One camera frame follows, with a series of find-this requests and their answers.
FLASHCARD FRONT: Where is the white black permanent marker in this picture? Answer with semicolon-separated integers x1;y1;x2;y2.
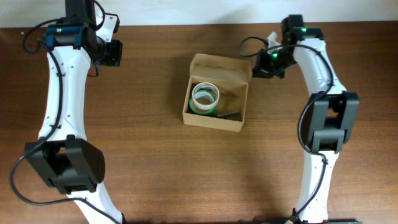
215;111;241;118

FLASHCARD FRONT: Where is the cardboard box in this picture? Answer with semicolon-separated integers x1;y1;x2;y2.
182;54;252;132

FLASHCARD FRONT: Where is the beige masking tape roll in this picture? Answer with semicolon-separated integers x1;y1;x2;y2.
192;82;220;110

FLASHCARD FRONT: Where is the green tape roll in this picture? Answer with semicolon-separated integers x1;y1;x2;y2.
188;90;216;115

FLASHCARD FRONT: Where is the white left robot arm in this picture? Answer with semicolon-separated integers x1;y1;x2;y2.
23;1;125;223

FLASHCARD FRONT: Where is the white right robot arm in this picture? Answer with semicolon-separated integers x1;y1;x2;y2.
252;14;359;223

